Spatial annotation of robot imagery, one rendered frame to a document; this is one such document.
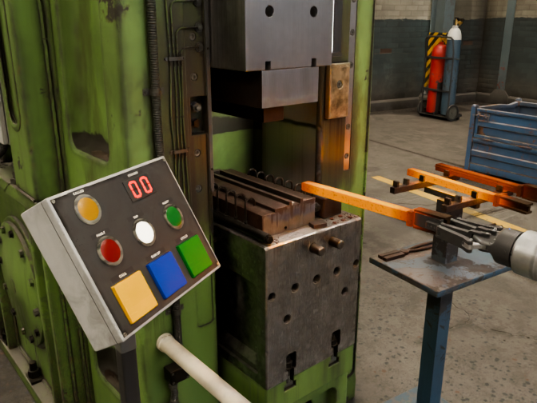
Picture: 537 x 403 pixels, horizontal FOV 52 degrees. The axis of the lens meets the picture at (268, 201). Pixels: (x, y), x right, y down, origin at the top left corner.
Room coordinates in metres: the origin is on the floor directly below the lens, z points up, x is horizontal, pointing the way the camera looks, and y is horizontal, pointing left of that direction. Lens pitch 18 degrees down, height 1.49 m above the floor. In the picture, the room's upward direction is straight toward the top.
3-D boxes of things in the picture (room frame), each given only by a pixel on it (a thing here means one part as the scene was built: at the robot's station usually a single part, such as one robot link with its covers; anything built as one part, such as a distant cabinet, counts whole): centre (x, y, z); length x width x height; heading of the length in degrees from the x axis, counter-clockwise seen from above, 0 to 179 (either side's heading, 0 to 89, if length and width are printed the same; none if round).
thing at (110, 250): (0.92, 0.29, 1.09); 0.05 x 0.03 x 0.04; 130
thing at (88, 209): (0.94, 0.33, 1.16); 0.05 x 0.03 x 0.04; 130
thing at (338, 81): (1.77, -0.22, 1.27); 0.09 x 0.02 x 0.17; 130
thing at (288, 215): (1.63, 0.07, 0.96); 0.42 x 0.20 x 0.09; 40
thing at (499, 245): (1.02, -0.46, 1.06); 0.09 x 0.08 x 0.07; 39
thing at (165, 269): (0.99, 0.20, 1.01); 0.07 x 0.05 x 0.07; 155
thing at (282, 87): (1.63, 0.07, 1.32); 0.42 x 0.20 x 0.10; 40
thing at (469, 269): (1.69, -0.59, 0.71); 0.40 x 0.30 x 0.02; 122
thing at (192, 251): (1.08, 0.16, 1.01); 0.07 x 0.05 x 0.07; 155
